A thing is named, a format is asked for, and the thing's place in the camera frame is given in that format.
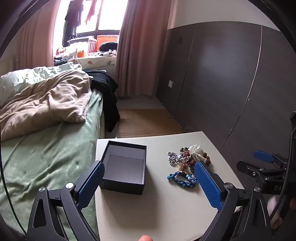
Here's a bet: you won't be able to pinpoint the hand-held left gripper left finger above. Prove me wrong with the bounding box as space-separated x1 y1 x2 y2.
27 160 105 241

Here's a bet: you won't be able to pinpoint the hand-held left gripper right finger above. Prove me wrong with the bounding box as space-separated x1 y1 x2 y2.
194 160 273 241

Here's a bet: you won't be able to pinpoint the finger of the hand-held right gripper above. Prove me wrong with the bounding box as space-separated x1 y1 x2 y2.
253 150 275 163
236 160 263 178

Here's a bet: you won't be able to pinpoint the brown bead bracelet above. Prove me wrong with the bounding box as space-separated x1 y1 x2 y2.
178 146 212 173

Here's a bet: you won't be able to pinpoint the blue braided bracelet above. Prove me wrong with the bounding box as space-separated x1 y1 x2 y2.
167 170 199 188

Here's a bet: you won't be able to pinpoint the dark blue jewelry box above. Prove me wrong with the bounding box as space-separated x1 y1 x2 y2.
99 140 147 195

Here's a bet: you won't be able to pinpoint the silver chain bracelet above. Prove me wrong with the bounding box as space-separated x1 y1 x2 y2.
167 152 185 166

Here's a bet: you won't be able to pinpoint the person's right hand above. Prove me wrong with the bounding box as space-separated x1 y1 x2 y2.
267 195 296 230

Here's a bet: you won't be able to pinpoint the green bed sheet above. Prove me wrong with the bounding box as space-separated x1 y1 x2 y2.
0 89 104 241

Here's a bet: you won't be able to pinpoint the flattened cardboard sheet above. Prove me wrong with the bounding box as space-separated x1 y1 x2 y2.
116 108 184 137

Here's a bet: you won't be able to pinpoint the dark grey wardrobe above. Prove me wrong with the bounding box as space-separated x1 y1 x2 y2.
156 21 296 163

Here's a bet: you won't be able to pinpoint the black clothes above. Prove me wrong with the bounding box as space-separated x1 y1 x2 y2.
82 70 121 132

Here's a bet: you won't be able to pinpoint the beige duvet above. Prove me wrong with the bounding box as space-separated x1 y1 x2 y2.
0 69 93 142

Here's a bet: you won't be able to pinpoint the leaf print cushion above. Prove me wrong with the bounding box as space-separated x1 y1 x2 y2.
74 50 117 70

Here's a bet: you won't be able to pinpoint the light green quilt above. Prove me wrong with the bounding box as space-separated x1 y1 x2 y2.
0 64 82 107

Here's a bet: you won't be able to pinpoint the black bag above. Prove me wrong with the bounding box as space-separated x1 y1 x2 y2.
99 42 118 52

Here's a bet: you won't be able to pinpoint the white slatted rack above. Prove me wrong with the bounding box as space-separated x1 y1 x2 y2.
68 37 97 52

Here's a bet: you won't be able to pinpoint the orange box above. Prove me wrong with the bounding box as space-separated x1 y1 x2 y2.
97 36 118 52

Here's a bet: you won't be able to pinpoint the wide pink curtain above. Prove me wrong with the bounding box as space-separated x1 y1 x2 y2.
114 0 178 96

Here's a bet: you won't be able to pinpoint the narrow pink curtain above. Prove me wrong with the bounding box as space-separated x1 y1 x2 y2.
0 0 62 77

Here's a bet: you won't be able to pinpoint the hanging dark garment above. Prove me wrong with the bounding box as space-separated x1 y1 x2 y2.
62 0 84 43

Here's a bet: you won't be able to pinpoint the window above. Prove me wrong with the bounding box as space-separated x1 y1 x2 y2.
53 0 129 39

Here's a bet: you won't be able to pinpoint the hanging pink garment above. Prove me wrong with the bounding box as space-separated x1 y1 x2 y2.
84 0 102 26

